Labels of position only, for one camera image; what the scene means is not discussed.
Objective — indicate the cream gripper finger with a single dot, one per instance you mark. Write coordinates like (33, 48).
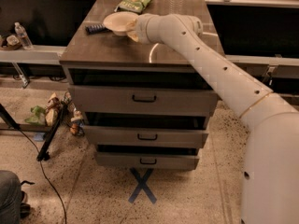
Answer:
(133, 36)
(131, 25)

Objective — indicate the white paper bowl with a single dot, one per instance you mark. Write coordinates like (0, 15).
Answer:
(117, 22)

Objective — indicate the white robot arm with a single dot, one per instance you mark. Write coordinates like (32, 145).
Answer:
(270, 193)

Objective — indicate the small water bottle on shelf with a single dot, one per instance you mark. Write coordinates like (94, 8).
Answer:
(23, 36)

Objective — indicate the bowl with items on shelf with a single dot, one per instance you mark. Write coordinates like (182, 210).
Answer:
(9, 42)

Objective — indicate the green chip bag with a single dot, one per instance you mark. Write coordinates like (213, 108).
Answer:
(136, 6)

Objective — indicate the grey drawer cabinet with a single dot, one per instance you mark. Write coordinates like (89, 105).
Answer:
(108, 60)

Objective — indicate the top grey drawer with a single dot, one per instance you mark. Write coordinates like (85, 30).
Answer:
(143, 101)

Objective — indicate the grey drawer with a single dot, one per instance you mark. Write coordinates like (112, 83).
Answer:
(152, 161)
(145, 137)
(143, 101)

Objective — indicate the middle grey drawer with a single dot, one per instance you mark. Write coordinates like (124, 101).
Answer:
(145, 137)

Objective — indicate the small figurine on floor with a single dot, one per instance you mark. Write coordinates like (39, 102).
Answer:
(77, 124)

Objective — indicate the brown snack bag on floor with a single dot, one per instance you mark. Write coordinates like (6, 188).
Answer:
(52, 109)

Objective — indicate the bottom grey drawer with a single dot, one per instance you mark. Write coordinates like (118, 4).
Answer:
(152, 161)

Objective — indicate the green crumpled bag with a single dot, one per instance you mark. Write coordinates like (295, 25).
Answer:
(37, 116)

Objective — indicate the blue tape cross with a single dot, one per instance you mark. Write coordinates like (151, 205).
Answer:
(142, 186)

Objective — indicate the person's jeans leg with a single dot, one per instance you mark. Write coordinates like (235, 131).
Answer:
(10, 198)

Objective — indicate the black shoe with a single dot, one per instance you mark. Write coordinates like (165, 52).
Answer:
(25, 207)

